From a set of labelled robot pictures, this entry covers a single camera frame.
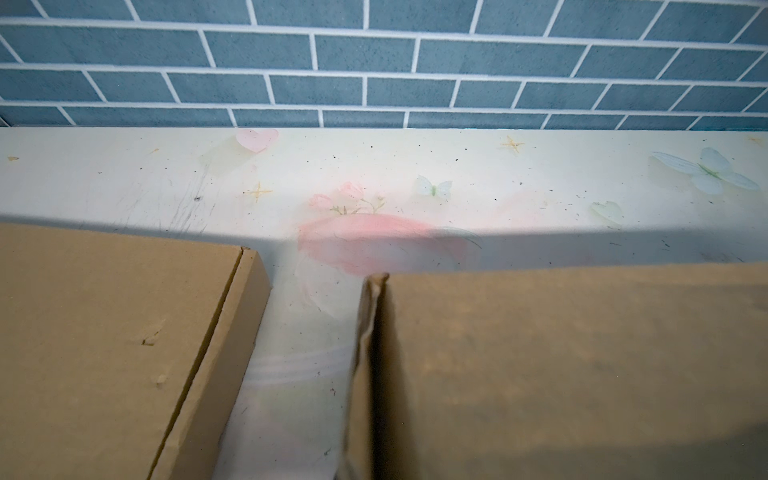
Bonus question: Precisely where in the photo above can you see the brown cardboard box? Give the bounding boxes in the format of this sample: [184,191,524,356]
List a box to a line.
[1,223,270,479]

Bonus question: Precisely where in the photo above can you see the cardboard stack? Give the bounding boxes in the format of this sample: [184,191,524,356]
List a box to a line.
[336,263,767,479]

